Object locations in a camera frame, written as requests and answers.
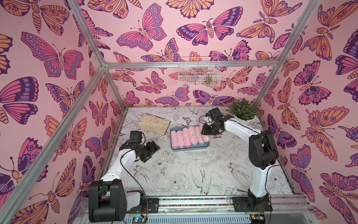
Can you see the beige cloth with red trim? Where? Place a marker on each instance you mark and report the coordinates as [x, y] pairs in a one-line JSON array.
[[154, 124]]

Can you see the pink trash bag roll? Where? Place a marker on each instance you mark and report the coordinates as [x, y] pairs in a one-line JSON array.
[[186, 137], [174, 140], [199, 136], [180, 139], [193, 135], [206, 138]]

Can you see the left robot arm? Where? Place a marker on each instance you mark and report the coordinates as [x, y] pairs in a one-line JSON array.
[[108, 200]]

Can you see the potted green plant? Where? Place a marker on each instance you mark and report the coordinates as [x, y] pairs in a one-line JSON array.
[[243, 110]]

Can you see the aluminium front rail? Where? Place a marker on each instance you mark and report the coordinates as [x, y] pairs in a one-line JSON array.
[[287, 209]]

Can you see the blue plastic storage box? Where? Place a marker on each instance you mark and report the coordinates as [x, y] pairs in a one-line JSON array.
[[193, 147]]

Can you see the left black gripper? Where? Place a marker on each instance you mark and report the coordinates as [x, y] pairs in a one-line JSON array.
[[152, 148]]

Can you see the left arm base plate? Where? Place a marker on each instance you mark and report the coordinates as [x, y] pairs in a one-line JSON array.
[[149, 205]]

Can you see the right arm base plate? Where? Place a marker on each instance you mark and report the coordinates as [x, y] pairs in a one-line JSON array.
[[251, 204]]

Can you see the aluminium frame struts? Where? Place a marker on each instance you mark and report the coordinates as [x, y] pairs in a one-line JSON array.
[[16, 64]]

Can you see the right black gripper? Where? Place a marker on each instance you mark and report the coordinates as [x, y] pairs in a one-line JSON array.
[[210, 128]]

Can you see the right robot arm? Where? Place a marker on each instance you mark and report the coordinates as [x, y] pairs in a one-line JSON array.
[[262, 153]]

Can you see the white wire basket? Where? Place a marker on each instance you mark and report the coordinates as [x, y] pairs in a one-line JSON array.
[[199, 73]]

